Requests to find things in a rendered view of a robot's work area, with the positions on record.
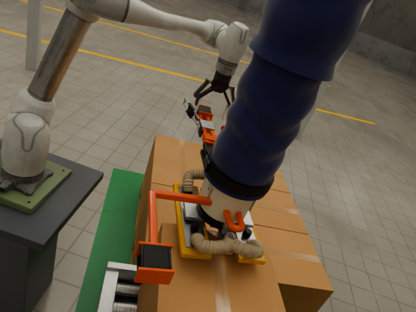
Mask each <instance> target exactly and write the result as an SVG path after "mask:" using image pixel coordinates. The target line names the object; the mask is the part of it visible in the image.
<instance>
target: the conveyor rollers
mask: <svg viewBox="0 0 416 312"><path fill-rule="evenodd" d="M140 286H141V285H138V284H129V283H123V282H117V284H116V291H115V295H121V296H127V297H137V298H138V294H139V289H140ZM136 310H137V304H133V303H123V302H117V301H115V302H114V303H113V309H112V312H136Z"/></svg>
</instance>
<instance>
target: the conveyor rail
mask: <svg viewBox="0 0 416 312"><path fill-rule="evenodd" d="M118 273H119V271H113V270H108V269H107V270H106V273H105V278H104V281H103V285H102V287H101V289H102V290H101V293H100V298H99V301H98V305H97V312H112V309H113V302H114V298H115V291H116V284H117V280H118Z"/></svg>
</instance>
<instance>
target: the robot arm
mask: <svg viewBox="0 0 416 312"><path fill-rule="evenodd" d="M65 4H66V10H65V11H64V14H63V16H62V18H61V20H60V22H59V24H58V27H57V29H56V31H55V33H54V35H53V37H52V39H51V41H50V43H49V45H48V47H47V49H46V51H45V53H44V55H43V58H42V60H41V62H40V64H39V66H38V68H37V70H36V73H35V75H34V77H33V79H32V81H31V83H30V85H29V87H24V88H22V89H20V90H19V91H18V93H17V95H16V96H15V98H14V99H13V101H11V103H10V105H9V107H8V110H7V114H6V127H5V130H4V135H3V139H2V149H1V167H0V184H1V185H0V192H2V193H4V192H6V191H8V190H10V189H14V190H16V191H19V192H21V193H23V194H24V195H26V196H32V195H33V193H34V191H35V190H36V189H37V188H38V187H39V186H40V185H41V184H42V183H43V182H44V181H45V180H46V179H47V178H49V177H51V176H53V170H50V169H47V168H45V163H46V160H47V157H48V152H49V147H50V135H51V134H50V129H49V127H48V126H49V125H50V122H51V119H52V117H53V114H54V111H55V109H56V103H55V100H54V96H55V94H56V92H57V90H58V88H59V86H60V84H61V82H62V80H63V79H64V76H65V75H66V73H67V70H68V69H69V66H70V65H71V63H72V60H73V59H74V57H75V55H76V53H77V51H78V49H79V47H80V45H81V43H82V41H83V39H84V38H85V36H86V34H87V32H88V30H89V28H90V26H91V24H92V23H95V22H97V21H98V20H99V18H104V19H107V20H112V21H116V22H121V23H126V24H136V25H143V26H147V27H153V28H159V29H162V30H172V31H181V32H191V33H194V34H196V35H198V36H200V38H201V40H202V42H203V43H205V44H207V45H209V46H211V47H213V48H216V49H218V50H219V52H220V54H219V58H218V61H217V64H216V67H215V69H216V72H215V75H214V78H213V80H209V79H208V78H206V79H205V81H204V83H203V84H202V85H201V86H200V87H199V88H198V89H197V90H196V91H195V92H194V93H193V95H194V97H195V98H196V101H195V103H194V104H195V105H196V107H195V110H194V112H195V114H196V113H197V110H198V108H199V104H200V102H201V98H202V97H204V96H205V95H207V94H208V93H210V92H212V91H214V92H218V93H223V94H224V96H225V99H226V101H227V103H228V105H226V106H225V109H224V111H223V115H222V120H224V119H225V116H226V114H227V110H228V107H229V106H230V105H231V103H230V101H229V99H228V96H227V93H226V90H227V89H230V92H231V98H232V103H233V102H234V101H235V95H234V91H235V87H234V85H232V86H231V85H229V83H230V81H231V78H232V76H233V75H235V71H236V69H237V66H238V63H239V62H240V59H241V58H242V57H243V55H244V53H245V50H246V47H247V44H248V40H249V28H248V27H247V26H246V25H245V24H243V23H240V22H235V21H234V22H232V23H231V24H230V25H229V26H228V25H227V24H225V23H223V22H221V21H219V20H212V19H209V20H207V21H205V22H202V21H198V20H194V19H189V18H186V17H182V16H178V15H174V14H169V13H166V12H163V11H160V10H158V9H155V8H153V7H151V6H149V5H148V4H146V3H144V2H142V1H141V0H65ZM209 84H211V86H210V87H209V88H208V89H206V90H205V91H203V92H201V91H202V90H203V89H204V88H205V87H206V86H207V85H209ZM200 92H201V93H200Z"/></svg>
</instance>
